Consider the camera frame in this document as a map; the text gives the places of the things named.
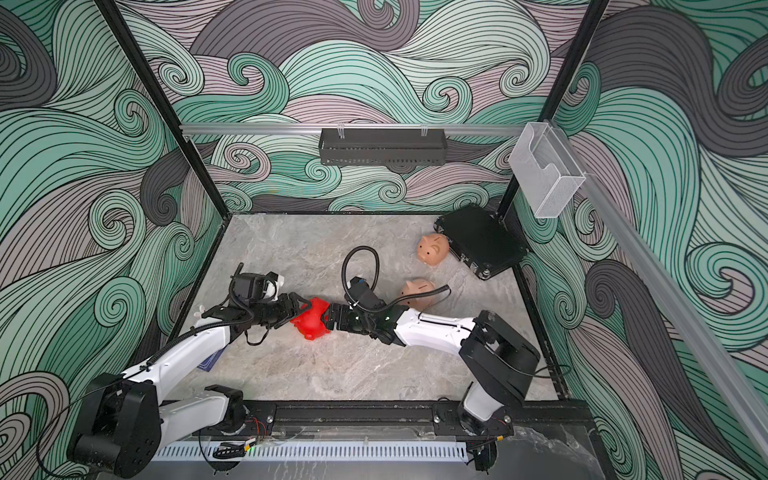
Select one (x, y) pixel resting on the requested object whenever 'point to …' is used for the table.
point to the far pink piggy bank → (433, 248)
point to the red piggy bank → (310, 322)
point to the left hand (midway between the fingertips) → (305, 305)
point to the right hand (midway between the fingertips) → (327, 324)
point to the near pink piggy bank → (419, 285)
